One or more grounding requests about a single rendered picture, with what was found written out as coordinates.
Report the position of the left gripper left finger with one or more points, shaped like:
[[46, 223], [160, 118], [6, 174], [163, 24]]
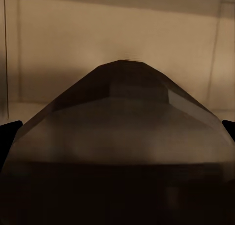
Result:
[[7, 134]]

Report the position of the pillar candle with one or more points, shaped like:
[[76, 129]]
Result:
[[125, 145]]

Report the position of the cabinet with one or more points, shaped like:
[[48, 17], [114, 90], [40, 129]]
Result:
[[46, 46]]

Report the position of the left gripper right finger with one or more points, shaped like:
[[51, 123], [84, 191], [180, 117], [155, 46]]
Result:
[[230, 126]]

